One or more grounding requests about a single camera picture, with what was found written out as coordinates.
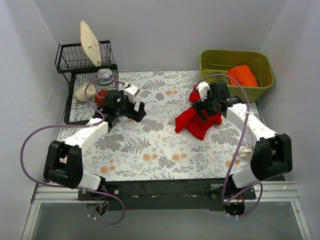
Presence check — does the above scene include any red bowl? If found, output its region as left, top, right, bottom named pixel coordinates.
left=95, top=89, right=108, bottom=106

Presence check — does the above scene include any purple cable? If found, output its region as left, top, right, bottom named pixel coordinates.
left=197, top=73, right=264, bottom=219
left=20, top=77, right=128, bottom=225

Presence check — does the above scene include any floral table mat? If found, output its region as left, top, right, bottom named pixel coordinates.
left=82, top=70, right=250, bottom=181

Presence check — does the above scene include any black wire dish rack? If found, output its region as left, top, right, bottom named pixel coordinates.
left=55, top=40, right=119, bottom=125

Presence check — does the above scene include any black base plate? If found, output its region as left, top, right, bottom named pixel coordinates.
left=77, top=177, right=257, bottom=211

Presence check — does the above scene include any blue white ceramic bowl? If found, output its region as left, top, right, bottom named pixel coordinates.
left=96, top=68, right=114, bottom=85

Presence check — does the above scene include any green plastic bin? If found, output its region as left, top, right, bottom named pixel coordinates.
left=200, top=49, right=274, bottom=103

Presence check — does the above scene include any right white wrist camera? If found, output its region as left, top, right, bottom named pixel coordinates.
left=193, top=81, right=210, bottom=102

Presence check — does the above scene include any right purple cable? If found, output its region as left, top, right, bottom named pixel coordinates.
left=197, top=73, right=264, bottom=219

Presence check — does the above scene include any green inside mug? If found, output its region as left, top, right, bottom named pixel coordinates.
left=237, top=144, right=254, bottom=164

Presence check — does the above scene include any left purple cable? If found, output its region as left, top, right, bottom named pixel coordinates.
left=20, top=77, right=128, bottom=225

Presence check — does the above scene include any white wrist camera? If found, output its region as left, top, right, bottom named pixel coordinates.
left=193, top=81, right=210, bottom=102
left=123, top=84, right=140, bottom=104

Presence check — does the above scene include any red t shirt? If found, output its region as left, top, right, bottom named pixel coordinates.
left=174, top=90, right=223, bottom=140

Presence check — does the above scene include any cream ceramic cup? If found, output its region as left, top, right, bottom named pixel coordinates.
left=74, top=82, right=96, bottom=102

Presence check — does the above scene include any orange t shirt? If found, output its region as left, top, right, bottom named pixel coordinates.
left=226, top=64, right=258, bottom=87

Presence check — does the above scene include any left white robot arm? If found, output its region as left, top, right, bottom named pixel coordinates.
left=43, top=85, right=146, bottom=200

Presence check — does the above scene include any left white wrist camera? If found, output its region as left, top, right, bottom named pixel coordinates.
left=123, top=84, right=140, bottom=104

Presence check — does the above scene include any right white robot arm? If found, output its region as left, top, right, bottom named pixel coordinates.
left=192, top=81, right=293, bottom=199

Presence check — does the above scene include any cream woven plate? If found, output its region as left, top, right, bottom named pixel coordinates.
left=80, top=20, right=102, bottom=67

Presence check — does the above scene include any aluminium rail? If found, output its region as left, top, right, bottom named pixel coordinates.
left=31, top=181, right=301, bottom=203

